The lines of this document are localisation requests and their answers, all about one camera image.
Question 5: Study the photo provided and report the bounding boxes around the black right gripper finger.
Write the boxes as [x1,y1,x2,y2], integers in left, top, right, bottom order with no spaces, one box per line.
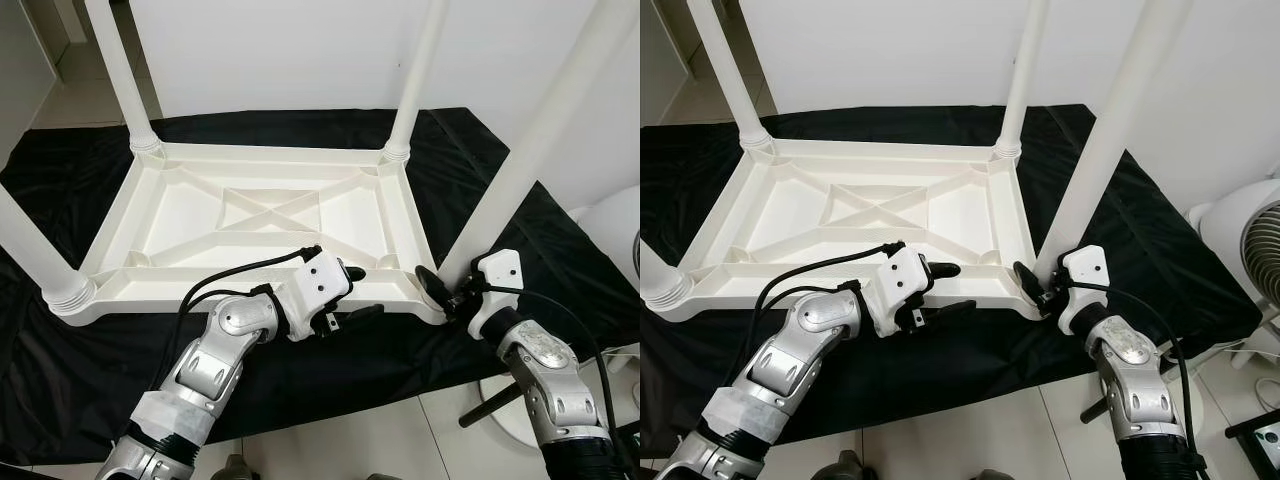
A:
[1012,261,1049,307]
[415,266,456,311]

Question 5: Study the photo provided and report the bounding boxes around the white plastic children table top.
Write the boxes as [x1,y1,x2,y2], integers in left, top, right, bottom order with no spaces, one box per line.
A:
[55,140,451,326]
[650,135,1051,323]

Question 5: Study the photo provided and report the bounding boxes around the white plastic table leg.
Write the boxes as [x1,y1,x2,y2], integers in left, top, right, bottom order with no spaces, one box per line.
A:
[995,0,1049,161]
[640,240,694,309]
[440,0,640,291]
[85,0,163,156]
[690,0,773,151]
[385,0,451,166]
[1035,0,1196,286]
[0,185,98,313]

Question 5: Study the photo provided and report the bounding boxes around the black tablecloth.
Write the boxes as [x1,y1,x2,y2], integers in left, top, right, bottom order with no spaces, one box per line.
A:
[0,108,640,466]
[640,103,1263,461]

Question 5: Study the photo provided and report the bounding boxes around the white fan head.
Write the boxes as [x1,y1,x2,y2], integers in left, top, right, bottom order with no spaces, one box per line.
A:
[572,185,640,291]
[1188,178,1280,321]

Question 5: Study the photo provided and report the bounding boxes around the black floor object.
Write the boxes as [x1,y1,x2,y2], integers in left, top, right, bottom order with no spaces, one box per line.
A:
[1225,410,1280,473]

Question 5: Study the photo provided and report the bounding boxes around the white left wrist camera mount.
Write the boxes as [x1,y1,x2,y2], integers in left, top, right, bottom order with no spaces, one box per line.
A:
[282,253,353,343]
[865,248,936,339]

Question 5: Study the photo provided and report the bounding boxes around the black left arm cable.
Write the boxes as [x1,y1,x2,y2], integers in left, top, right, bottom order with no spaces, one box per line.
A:
[175,245,323,346]
[755,240,906,341]

